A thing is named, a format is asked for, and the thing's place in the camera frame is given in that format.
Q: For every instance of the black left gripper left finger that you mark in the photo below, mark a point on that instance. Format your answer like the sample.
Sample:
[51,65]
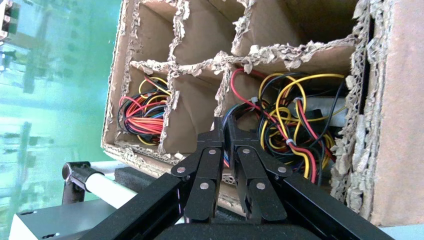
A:
[205,185]

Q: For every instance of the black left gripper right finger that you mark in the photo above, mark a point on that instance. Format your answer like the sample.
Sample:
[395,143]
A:
[258,192]

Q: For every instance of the black pipe connector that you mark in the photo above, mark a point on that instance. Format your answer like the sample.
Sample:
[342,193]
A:
[78,172]

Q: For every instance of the dark rusty pipe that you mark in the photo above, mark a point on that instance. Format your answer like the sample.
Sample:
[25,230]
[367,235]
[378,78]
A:
[71,196]

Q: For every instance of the tall grey power supply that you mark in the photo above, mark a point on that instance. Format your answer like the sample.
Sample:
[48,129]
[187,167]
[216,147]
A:
[59,218]

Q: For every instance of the brown divided cardboard box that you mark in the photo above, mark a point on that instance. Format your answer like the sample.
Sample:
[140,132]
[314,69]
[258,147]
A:
[198,33]

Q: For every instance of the long white pipe rail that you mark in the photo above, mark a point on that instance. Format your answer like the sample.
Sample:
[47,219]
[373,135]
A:
[109,190]

